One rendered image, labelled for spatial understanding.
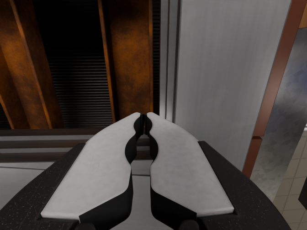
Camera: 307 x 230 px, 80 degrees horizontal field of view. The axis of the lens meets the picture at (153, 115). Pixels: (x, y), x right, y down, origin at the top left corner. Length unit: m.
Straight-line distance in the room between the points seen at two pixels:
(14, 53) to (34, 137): 0.20
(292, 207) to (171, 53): 2.08
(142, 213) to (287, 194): 1.78
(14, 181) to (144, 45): 0.29
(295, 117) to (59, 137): 0.48
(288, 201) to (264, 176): 1.50
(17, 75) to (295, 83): 0.56
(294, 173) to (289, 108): 1.38
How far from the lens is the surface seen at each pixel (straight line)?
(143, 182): 0.25
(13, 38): 0.43
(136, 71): 0.37
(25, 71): 0.44
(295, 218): 2.34
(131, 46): 0.36
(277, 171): 0.61
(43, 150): 0.28
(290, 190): 2.00
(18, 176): 0.30
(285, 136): 0.54
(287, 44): 0.26
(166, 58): 0.21
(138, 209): 0.30
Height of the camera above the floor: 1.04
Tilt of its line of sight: 63 degrees down
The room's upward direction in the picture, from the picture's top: 177 degrees clockwise
